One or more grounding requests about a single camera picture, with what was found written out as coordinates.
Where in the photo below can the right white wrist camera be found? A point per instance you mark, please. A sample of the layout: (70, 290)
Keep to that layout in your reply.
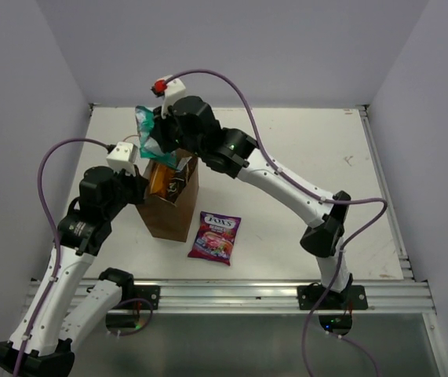
(171, 90)

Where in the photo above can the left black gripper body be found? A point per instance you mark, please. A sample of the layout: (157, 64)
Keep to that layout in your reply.
(128, 191)

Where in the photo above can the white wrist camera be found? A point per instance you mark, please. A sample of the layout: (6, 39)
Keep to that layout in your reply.
(171, 90)
(123, 156)

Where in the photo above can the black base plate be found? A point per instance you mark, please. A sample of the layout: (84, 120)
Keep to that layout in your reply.
(147, 293)
(352, 297)

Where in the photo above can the brown paper bag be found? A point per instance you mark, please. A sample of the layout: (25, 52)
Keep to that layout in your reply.
(166, 220)

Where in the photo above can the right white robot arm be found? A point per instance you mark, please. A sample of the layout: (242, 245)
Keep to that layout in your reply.
(238, 155)

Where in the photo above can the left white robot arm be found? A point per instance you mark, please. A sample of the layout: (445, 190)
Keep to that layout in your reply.
(45, 342)

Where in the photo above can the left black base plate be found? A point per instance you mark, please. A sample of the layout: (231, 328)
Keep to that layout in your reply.
(147, 293)

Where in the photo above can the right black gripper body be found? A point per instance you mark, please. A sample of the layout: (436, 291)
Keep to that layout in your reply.
(169, 136)

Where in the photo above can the teal candy bag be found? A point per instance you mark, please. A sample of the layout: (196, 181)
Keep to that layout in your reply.
(149, 147)

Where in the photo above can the orange Kettle chips bag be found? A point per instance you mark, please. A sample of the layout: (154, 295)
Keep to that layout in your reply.
(160, 178)

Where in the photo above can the purple Fox's candy bag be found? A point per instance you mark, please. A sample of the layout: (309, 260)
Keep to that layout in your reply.
(215, 238)

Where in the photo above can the aluminium mounting rail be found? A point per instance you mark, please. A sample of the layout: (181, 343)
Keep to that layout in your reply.
(280, 297)

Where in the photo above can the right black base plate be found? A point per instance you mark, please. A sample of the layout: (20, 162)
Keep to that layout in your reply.
(352, 297)

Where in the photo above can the brown Kettle sea salt chips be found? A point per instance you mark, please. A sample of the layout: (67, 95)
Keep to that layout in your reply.
(182, 175)

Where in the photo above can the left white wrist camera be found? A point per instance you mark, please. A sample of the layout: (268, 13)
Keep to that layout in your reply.
(123, 156)

